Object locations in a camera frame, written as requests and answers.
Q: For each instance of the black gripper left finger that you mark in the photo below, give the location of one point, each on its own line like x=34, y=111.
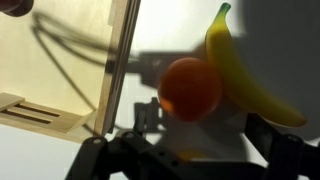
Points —
x=96, y=156

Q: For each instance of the dark purple plum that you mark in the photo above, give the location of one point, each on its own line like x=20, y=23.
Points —
x=13, y=6

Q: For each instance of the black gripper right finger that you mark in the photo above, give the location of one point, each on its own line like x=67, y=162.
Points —
x=286, y=153

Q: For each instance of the yellow banana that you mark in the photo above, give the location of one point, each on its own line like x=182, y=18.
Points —
x=240, y=80

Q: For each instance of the wooden crate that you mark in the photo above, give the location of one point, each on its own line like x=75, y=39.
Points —
x=50, y=66

